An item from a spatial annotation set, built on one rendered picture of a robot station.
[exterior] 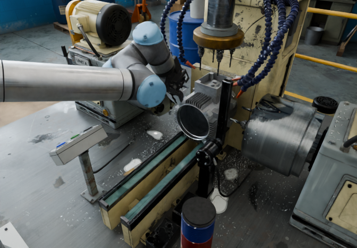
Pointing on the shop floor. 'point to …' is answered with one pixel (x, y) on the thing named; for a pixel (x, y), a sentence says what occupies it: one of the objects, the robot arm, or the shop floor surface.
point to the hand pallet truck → (141, 9)
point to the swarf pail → (313, 35)
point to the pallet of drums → (60, 11)
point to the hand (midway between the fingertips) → (178, 103)
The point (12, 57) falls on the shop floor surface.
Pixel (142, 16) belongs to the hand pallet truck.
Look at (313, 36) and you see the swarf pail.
